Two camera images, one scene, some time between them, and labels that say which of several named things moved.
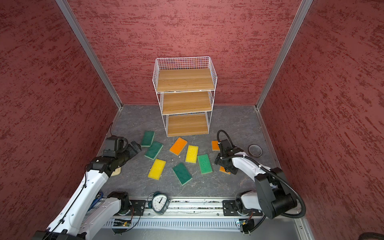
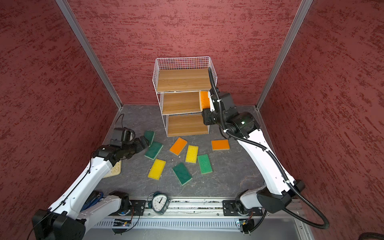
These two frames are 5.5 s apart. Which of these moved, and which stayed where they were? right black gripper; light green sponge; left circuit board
Moved: right black gripper
Stayed: light green sponge; left circuit board
